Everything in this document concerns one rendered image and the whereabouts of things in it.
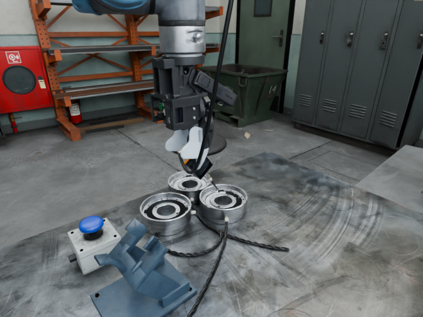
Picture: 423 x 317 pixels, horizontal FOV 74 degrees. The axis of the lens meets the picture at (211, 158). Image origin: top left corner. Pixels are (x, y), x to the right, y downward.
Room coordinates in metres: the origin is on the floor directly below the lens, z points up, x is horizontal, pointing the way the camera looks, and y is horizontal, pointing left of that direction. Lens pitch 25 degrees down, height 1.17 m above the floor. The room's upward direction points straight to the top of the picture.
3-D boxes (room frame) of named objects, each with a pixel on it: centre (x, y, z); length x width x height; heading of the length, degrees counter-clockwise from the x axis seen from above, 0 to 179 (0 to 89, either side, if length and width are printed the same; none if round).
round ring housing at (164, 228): (0.49, 0.09, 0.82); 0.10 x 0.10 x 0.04
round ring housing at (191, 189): (0.60, 0.05, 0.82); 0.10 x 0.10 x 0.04
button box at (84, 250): (0.39, 0.21, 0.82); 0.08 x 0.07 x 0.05; 128
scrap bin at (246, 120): (3.98, -0.40, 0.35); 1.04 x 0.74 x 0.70; 38
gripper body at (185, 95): (0.50, 0.05, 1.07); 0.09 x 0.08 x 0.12; 131
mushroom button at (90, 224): (0.39, 0.21, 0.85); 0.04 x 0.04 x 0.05
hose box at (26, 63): (3.49, 2.12, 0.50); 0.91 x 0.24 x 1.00; 128
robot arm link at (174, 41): (0.50, 0.05, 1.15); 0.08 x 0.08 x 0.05
